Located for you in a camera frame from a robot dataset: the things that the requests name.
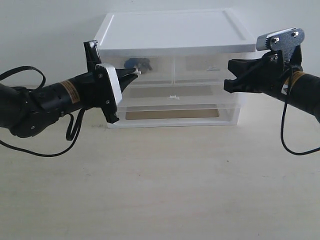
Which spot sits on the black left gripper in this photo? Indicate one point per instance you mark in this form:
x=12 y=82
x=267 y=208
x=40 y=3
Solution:
x=97 y=98

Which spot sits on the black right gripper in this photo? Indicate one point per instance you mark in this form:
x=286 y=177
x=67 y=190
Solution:
x=270 y=78

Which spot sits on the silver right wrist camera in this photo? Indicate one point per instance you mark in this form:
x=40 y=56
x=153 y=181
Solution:
x=287 y=41

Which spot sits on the white plastic drawer cabinet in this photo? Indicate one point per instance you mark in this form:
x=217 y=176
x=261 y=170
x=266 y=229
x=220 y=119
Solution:
x=174 y=34

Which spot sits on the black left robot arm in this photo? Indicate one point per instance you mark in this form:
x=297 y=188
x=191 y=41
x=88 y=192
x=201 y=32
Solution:
x=27 y=112

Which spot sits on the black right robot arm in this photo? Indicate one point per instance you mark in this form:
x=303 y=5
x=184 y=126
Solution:
x=302 y=92

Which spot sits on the key bunch with blue tag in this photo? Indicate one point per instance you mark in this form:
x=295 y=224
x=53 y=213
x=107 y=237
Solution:
x=143 y=65

